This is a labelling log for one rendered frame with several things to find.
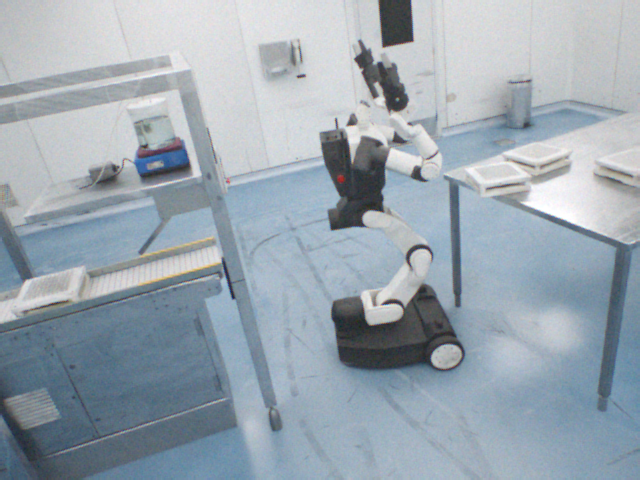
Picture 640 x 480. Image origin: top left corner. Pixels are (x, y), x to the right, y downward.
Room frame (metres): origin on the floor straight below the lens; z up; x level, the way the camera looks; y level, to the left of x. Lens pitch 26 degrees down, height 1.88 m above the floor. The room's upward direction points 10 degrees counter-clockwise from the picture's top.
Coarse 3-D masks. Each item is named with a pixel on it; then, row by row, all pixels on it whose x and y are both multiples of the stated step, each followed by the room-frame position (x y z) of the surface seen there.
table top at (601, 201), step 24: (624, 120) 2.93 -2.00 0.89; (552, 144) 2.72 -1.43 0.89; (576, 144) 2.66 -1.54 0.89; (600, 144) 2.59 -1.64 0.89; (624, 144) 2.53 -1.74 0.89; (576, 168) 2.31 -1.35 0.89; (528, 192) 2.12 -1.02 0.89; (552, 192) 2.08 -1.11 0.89; (576, 192) 2.04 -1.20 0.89; (600, 192) 1.99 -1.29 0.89; (624, 192) 1.95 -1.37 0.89; (552, 216) 1.86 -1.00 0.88; (576, 216) 1.81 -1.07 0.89; (600, 216) 1.77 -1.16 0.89; (624, 216) 1.74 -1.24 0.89; (600, 240) 1.64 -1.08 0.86; (624, 240) 1.56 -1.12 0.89
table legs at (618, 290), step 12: (456, 192) 2.52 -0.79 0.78; (456, 204) 2.52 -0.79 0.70; (456, 216) 2.52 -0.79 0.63; (456, 228) 2.52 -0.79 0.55; (456, 240) 2.52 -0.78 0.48; (456, 252) 2.52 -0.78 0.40; (624, 252) 1.56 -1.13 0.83; (456, 264) 2.52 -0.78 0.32; (624, 264) 1.56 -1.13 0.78; (456, 276) 2.52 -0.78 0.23; (624, 276) 1.56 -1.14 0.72; (456, 288) 2.52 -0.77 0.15; (612, 288) 1.59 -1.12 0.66; (624, 288) 1.57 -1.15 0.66; (456, 300) 2.52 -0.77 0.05; (612, 300) 1.58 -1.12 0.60; (624, 300) 1.57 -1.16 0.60; (612, 312) 1.58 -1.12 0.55; (612, 324) 1.57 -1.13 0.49; (612, 336) 1.56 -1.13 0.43; (612, 348) 1.56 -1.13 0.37; (612, 360) 1.56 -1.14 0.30; (600, 372) 1.59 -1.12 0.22; (612, 372) 1.57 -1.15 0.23; (600, 384) 1.58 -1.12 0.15; (600, 396) 1.58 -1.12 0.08; (600, 408) 1.57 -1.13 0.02
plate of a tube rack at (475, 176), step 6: (504, 162) 2.38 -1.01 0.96; (510, 162) 2.37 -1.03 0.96; (468, 168) 2.39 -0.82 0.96; (516, 168) 2.27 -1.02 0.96; (468, 174) 2.32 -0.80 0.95; (474, 174) 2.29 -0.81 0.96; (522, 174) 2.18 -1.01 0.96; (528, 174) 2.17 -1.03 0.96; (474, 180) 2.23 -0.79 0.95; (480, 180) 2.20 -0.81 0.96; (486, 180) 2.18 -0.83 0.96; (492, 180) 2.17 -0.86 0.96; (498, 180) 2.16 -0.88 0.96; (504, 180) 2.15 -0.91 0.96; (510, 180) 2.15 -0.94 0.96; (516, 180) 2.14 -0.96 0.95; (522, 180) 2.14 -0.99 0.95; (480, 186) 2.15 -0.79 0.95; (486, 186) 2.15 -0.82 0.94
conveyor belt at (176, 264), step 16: (176, 256) 2.04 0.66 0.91; (192, 256) 2.01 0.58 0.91; (208, 256) 1.98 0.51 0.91; (128, 272) 1.96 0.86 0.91; (144, 272) 1.93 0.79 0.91; (160, 272) 1.90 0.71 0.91; (176, 272) 1.88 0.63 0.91; (96, 288) 1.86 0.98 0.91; (112, 288) 1.83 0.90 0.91; (0, 304) 1.86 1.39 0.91; (0, 320) 1.72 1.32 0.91
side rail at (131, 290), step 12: (180, 276) 1.79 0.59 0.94; (192, 276) 1.80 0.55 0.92; (132, 288) 1.74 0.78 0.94; (144, 288) 1.75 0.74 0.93; (84, 300) 1.71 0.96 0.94; (96, 300) 1.71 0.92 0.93; (108, 300) 1.72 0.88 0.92; (36, 312) 1.67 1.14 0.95; (48, 312) 1.67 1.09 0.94; (60, 312) 1.68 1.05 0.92; (0, 324) 1.64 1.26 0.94; (12, 324) 1.64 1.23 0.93
